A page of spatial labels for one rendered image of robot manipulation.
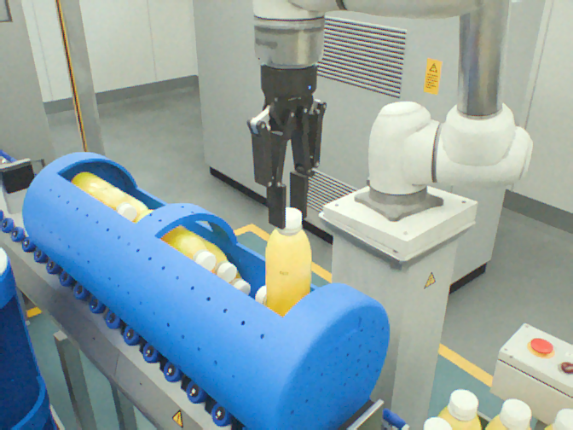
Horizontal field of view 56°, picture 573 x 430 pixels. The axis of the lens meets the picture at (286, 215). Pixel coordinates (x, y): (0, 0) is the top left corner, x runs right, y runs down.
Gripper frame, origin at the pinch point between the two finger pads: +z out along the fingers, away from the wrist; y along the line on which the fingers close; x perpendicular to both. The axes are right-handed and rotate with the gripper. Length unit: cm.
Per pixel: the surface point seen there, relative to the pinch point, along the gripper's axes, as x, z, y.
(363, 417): 17.0, 32.0, 0.0
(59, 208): -59, 19, 11
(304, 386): 11.9, 23.0, 8.4
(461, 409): 29.1, 26.3, -7.0
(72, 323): -61, 51, 14
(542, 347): 32.1, 25.9, -28.1
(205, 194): -239, 138, -157
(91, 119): -130, 26, -32
